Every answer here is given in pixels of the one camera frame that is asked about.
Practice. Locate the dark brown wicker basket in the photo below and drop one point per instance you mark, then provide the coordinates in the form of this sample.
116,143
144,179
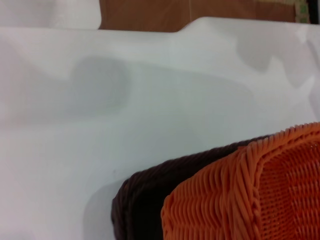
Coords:
140,190

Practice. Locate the orange wicker basket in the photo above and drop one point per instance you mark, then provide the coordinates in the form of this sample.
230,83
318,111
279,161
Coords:
237,195

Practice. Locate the green tan patterned mat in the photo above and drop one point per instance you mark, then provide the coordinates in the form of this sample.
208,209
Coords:
301,11

